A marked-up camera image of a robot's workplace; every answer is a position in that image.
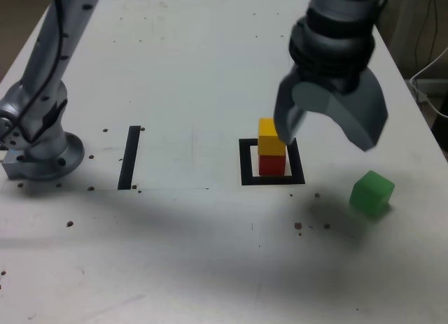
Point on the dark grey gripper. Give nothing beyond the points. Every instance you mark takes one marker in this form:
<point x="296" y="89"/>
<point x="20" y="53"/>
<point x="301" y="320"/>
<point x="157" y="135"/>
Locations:
<point x="350" y="84"/>

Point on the yellow cube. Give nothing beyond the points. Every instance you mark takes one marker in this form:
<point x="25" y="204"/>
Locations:
<point x="269" y="142"/>

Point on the red cube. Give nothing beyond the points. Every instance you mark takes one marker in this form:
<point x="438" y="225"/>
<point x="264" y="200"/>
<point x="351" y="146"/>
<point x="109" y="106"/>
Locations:
<point x="271" y="164"/>

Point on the green cube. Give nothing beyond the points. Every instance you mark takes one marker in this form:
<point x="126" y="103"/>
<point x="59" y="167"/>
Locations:
<point x="371" y="194"/>

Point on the black tape square outline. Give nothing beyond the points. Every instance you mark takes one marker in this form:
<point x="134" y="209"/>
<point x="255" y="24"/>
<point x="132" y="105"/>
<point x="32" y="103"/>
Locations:
<point x="245" y="163"/>

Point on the black tape strip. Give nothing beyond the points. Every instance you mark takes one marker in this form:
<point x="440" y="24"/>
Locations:
<point x="127" y="159"/>

